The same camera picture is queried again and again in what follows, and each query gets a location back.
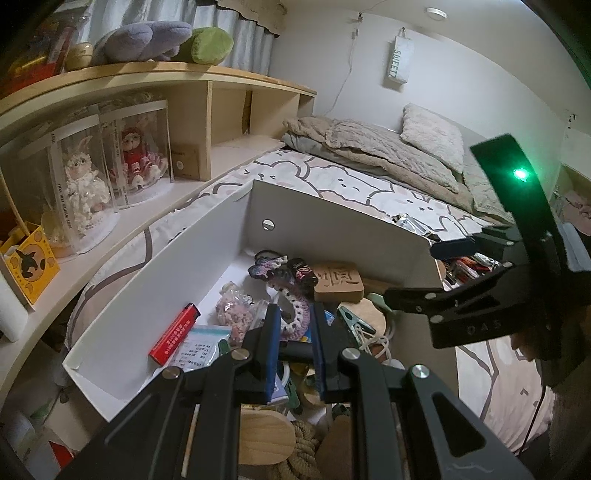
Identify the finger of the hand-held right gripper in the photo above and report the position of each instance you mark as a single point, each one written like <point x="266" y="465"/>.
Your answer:
<point x="443" y="293"/>
<point x="461" y="247"/>

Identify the small beige jar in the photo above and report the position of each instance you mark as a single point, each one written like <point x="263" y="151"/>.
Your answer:
<point x="79" y="56"/>

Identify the red lighter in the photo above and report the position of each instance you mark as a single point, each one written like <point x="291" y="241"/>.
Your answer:
<point x="173" y="334"/>

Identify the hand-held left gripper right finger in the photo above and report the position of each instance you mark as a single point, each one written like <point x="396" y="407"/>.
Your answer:
<point x="319" y="337"/>

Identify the fluffy beige pillow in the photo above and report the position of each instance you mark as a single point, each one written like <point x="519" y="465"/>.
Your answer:
<point x="434" y="136"/>

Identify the pink hanging clothes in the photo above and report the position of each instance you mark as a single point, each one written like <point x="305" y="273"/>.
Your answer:
<point x="575" y="205"/>

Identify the brown cork piece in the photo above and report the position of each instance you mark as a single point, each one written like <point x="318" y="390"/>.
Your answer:
<point x="337" y="447"/>

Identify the green plush toy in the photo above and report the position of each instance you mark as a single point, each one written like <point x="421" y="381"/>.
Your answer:
<point x="207" y="46"/>

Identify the small brown cardboard box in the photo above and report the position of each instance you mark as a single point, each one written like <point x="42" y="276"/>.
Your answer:
<point x="185" y="162"/>

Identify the bag of pink candy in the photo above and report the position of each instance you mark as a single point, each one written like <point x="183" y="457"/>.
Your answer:
<point x="235" y="314"/>

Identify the green plastic clip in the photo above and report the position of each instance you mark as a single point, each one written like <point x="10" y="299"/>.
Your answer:
<point x="358" y="321"/>

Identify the mint round case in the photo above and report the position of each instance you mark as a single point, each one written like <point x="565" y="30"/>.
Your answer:
<point x="381" y="302"/>

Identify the white rabbit doll display box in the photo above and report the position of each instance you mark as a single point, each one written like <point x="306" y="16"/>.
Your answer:
<point x="78" y="184"/>

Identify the wooden shelf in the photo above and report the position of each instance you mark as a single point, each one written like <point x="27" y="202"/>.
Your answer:
<point x="138" y="87"/>

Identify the beige printed valance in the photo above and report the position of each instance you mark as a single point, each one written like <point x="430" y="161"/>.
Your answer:
<point x="249" y="11"/>

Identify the round ceiling lamp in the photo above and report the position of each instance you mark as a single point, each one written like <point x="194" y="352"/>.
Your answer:
<point x="436" y="13"/>

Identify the black packet with pink print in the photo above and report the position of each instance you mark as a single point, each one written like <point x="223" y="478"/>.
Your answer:
<point x="302" y="272"/>

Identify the white hanging tissue pouch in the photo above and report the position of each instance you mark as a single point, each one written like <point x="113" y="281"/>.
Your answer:
<point x="397" y="62"/>

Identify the round wooden disc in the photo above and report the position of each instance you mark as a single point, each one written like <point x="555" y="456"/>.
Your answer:
<point x="374" y="339"/>

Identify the white storage box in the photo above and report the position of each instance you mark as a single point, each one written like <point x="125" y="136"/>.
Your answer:
<point x="323" y="217"/>

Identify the pale blue curtain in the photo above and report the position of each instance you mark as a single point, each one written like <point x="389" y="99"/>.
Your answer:
<point x="249" y="37"/>

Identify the purple plush toy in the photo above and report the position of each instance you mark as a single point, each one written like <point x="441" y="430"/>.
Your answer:
<point x="138" y="41"/>

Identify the light blue printed packet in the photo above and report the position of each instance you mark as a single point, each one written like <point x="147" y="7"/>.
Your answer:
<point x="198" y="346"/>

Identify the folded beige blanket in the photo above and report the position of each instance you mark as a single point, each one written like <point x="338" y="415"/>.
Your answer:
<point x="369" y="147"/>

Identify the carved wooden block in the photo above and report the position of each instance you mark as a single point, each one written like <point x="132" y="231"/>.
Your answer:
<point x="339" y="281"/>

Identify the clear plastic wrapper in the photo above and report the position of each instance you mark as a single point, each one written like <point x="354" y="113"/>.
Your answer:
<point x="415" y="226"/>

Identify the knitted beige pillow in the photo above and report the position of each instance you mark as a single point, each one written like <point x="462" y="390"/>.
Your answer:
<point x="482" y="194"/>

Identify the red doll display box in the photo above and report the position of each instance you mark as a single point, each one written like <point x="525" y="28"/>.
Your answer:
<point x="138" y="152"/>

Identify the black bar-shaped object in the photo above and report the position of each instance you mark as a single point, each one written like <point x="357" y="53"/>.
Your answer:
<point x="295" y="353"/>

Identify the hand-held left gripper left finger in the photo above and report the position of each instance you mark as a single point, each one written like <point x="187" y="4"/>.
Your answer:
<point x="272" y="332"/>

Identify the rounded light wooden board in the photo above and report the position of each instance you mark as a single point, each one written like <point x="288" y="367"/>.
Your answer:
<point x="265" y="438"/>

